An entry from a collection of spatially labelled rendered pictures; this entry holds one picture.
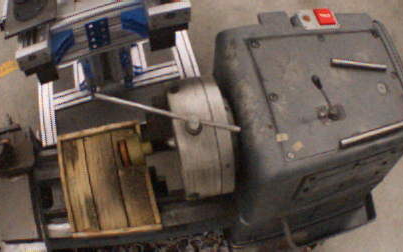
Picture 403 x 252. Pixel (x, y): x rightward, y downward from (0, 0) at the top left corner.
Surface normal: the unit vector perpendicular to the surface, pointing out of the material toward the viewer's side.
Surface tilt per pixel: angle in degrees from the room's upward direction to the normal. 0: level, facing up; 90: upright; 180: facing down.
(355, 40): 0
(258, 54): 0
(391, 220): 0
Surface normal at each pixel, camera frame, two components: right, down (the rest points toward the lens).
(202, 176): 0.19, 0.54
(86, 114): 0.01, -0.44
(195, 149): 0.13, 0.11
